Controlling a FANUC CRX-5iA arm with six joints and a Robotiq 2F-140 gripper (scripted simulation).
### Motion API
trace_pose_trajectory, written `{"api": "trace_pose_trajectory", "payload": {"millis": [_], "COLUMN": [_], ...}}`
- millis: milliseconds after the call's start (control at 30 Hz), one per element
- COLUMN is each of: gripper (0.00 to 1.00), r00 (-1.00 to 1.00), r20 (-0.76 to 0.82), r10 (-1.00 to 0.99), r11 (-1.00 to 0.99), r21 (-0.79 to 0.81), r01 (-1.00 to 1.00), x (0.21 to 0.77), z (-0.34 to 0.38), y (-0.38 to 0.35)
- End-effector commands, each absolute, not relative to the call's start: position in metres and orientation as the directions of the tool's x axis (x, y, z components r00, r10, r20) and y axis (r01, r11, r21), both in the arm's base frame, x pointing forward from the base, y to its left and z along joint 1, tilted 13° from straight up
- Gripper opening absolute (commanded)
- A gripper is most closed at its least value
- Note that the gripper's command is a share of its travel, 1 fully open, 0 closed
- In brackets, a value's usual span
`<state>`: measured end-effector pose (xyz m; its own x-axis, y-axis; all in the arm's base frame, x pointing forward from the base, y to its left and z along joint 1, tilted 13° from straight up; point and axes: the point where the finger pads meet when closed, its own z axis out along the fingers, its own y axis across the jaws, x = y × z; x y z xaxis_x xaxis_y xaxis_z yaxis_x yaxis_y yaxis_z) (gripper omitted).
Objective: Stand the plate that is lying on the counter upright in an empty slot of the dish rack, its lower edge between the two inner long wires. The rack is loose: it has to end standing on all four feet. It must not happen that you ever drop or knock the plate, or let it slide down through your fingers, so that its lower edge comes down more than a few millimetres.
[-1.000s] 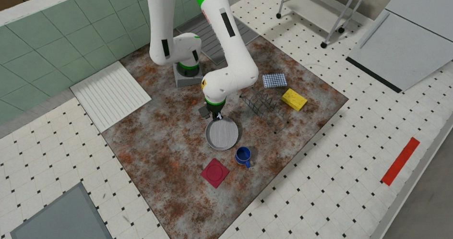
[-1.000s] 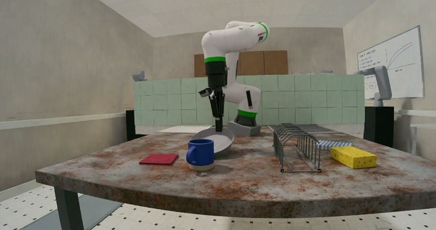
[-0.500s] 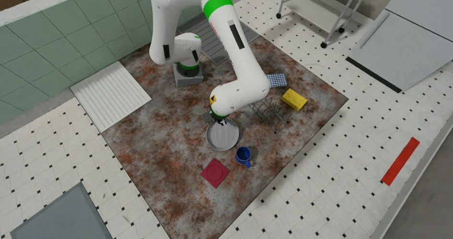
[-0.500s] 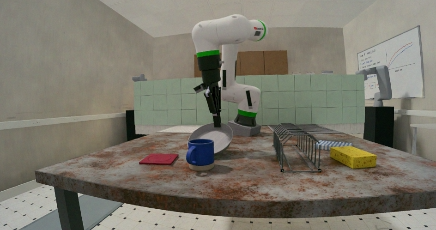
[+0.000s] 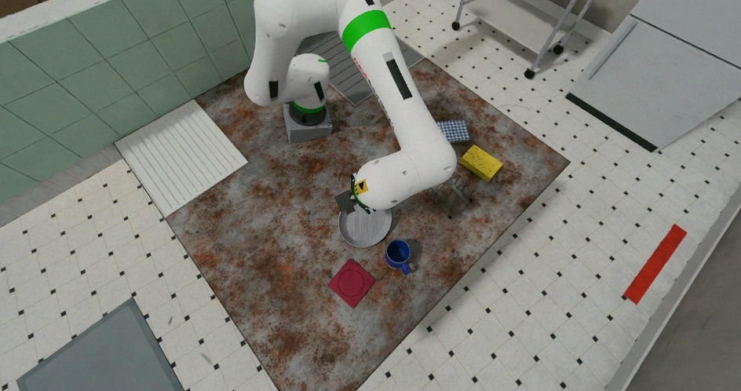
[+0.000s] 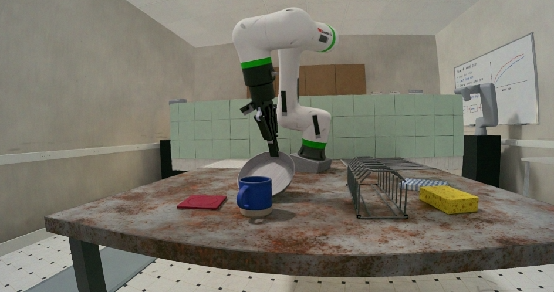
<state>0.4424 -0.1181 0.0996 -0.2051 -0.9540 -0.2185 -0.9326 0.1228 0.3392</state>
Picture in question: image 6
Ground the yellow sponge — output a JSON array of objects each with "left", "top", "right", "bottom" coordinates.
[{"left": 419, "top": 185, "right": 479, "bottom": 215}]

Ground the red square coaster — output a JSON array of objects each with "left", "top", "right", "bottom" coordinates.
[{"left": 177, "top": 195, "right": 227, "bottom": 210}]

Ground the blue ceramic mug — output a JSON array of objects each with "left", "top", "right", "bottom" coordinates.
[{"left": 237, "top": 176, "right": 272, "bottom": 218}]

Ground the white ribbed draining mat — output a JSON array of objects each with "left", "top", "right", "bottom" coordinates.
[{"left": 200, "top": 159, "right": 250, "bottom": 169}]

